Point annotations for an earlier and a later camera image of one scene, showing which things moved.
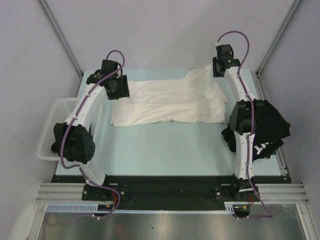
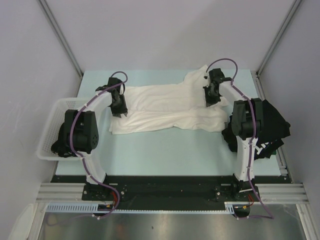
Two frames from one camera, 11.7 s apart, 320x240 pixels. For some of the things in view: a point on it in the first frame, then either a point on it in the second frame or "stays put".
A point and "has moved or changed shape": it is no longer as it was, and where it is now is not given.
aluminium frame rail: x=282 y=193 stays put
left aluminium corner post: x=61 y=36 stays put
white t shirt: x=197 y=98 has moved or changed shape
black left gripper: x=124 y=92 to x=122 y=110
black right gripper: x=216 y=73 to x=210 y=101
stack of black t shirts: x=270 y=130 stays put
